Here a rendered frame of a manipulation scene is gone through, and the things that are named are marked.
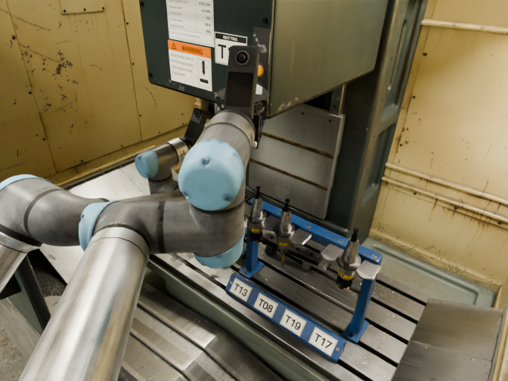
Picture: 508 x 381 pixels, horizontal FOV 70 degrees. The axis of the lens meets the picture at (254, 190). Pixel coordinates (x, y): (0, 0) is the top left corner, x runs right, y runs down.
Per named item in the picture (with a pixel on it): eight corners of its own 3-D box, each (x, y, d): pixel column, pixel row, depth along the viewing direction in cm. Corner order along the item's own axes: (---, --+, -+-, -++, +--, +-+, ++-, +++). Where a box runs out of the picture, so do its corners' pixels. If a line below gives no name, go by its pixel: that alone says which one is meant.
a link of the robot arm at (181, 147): (162, 138, 111) (178, 147, 107) (173, 134, 114) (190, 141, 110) (165, 160, 116) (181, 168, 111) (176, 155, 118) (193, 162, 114)
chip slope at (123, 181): (99, 317, 155) (85, 272, 141) (25, 249, 189) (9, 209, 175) (233, 221, 215) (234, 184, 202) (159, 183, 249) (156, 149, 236)
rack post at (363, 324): (356, 345, 116) (376, 277, 100) (341, 335, 118) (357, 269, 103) (369, 324, 123) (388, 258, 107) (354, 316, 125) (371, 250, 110)
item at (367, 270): (371, 283, 97) (371, 281, 96) (352, 274, 99) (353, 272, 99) (381, 268, 101) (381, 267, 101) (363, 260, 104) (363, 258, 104)
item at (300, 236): (300, 248, 108) (301, 246, 107) (286, 240, 111) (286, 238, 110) (312, 236, 113) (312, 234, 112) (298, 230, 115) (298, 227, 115)
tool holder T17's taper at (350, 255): (360, 256, 103) (364, 238, 99) (354, 265, 100) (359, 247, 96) (345, 250, 105) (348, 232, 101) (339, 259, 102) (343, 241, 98)
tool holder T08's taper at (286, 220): (295, 227, 114) (296, 209, 110) (286, 233, 111) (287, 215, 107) (283, 221, 116) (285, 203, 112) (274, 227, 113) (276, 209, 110)
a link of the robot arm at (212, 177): (176, 215, 45) (170, 153, 41) (199, 172, 54) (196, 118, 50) (239, 221, 44) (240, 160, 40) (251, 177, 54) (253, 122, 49)
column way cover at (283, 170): (323, 222, 170) (340, 118, 143) (245, 187, 195) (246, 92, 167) (328, 217, 174) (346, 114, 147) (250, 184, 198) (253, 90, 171)
